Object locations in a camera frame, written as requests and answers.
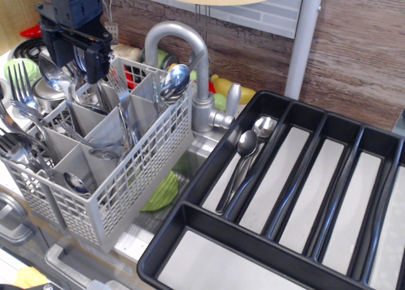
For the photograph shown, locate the silver sink faucet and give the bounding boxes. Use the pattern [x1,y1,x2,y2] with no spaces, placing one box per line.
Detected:
[144,21,242,132]

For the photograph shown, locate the small spoon front compartment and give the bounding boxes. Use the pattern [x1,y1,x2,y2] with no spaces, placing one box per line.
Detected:
[63,172,91,198]

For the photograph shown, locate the steel fork middle compartment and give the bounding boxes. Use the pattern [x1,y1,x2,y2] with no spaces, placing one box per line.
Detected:
[108,66,139,146]

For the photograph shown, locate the steel fork lower left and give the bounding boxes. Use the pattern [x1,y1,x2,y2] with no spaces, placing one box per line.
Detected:
[1,132,56,180]

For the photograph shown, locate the black stove burner coil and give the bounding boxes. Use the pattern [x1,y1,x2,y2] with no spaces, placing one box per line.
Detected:
[12,37,45,60]

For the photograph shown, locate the green toy cabbage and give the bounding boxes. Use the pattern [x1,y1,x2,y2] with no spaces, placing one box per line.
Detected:
[3,58,42,85]

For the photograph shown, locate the grey plastic cutlery basket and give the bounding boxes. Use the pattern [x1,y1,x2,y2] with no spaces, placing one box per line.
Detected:
[4,58,194,252]

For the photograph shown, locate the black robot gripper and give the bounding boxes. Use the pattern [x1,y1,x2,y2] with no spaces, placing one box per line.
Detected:
[35,0,113,84]

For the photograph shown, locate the yellow toy vegetable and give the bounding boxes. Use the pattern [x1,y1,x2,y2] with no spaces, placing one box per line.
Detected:
[211,74,256,104]

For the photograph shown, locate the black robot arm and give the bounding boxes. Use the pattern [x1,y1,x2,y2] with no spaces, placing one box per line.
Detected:
[35,0,113,84]

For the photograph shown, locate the black cutlery tray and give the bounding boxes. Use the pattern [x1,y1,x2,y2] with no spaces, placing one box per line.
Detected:
[137,92,404,289]

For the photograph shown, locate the hanging metal spatula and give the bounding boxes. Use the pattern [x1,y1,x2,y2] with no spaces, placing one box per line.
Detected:
[104,0,119,45]

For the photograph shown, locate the steel spoon in tray front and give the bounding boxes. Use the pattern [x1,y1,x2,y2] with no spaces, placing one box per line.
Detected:
[215,130,258,213]

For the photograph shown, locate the steel fork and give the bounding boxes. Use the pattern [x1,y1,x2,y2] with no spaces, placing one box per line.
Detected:
[1,132,56,180]
[11,67,46,140]

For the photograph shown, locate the steel pot with lid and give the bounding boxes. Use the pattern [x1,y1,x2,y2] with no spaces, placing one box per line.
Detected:
[33,79,65,112]

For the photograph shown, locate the steel spoon in tray back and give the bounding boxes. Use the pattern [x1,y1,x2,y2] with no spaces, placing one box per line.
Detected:
[231,115,277,193]

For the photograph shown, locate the steel fork far left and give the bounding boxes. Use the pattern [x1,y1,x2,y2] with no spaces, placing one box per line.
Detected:
[11,67,46,140]

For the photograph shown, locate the green plastic leaf toy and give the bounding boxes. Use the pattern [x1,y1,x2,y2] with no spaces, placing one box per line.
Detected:
[141,171,179,212]

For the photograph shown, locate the red toy chili pepper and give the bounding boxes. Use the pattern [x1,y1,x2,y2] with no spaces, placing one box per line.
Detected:
[20,24,42,39]

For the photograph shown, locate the white metal pole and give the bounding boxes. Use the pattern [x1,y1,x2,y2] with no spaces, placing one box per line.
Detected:
[284,0,321,100]

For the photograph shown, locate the steel spoon near faucet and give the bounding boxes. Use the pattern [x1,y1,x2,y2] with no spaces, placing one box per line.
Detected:
[154,64,190,114]

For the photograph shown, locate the steel spoon in tray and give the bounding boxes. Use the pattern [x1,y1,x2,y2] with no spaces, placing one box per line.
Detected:
[215,130,258,213]
[231,115,277,193]

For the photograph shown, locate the large steel serving spoon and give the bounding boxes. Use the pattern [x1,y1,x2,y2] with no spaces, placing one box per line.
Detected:
[39,51,82,135]

